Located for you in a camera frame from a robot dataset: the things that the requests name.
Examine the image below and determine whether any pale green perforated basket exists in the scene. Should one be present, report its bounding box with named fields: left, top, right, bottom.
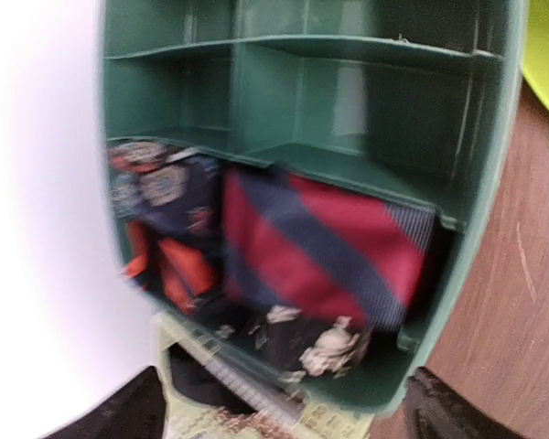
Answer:
left=154, top=312, right=374, bottom=438

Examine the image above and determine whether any red navy striped tie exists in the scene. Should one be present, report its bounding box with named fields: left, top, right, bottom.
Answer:
left=223, top=166, right=436, bottom=331

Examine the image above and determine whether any green divided organizer tray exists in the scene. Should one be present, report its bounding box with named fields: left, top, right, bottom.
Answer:
left=102, top=1, right=527, bottom=415

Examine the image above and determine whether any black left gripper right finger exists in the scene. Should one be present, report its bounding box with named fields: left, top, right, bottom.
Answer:
left=404, top=367, right=517, bottom=439

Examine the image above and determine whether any black white patterned rolled tie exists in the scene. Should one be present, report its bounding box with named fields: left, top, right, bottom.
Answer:
left=214, top=304, right=374, bottom=380

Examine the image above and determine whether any red black rolled tie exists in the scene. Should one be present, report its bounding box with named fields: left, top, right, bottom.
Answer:
left=122, top=219, right=219, bottom=316

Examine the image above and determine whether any lime green plate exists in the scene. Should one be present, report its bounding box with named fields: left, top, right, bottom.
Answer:
left=522, top=0, right=549, bottom=112

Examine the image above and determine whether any dark floral rolled tie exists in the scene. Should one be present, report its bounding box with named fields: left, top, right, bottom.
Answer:
left=107, top=140, right=221, bottom=246

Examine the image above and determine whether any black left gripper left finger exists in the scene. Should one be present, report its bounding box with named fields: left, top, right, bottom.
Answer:
left=47, top=366, right=165, bottom=439

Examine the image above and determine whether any brown floral tie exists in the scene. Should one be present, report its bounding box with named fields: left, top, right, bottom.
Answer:
left=211, top=408, right=318, bottom=439

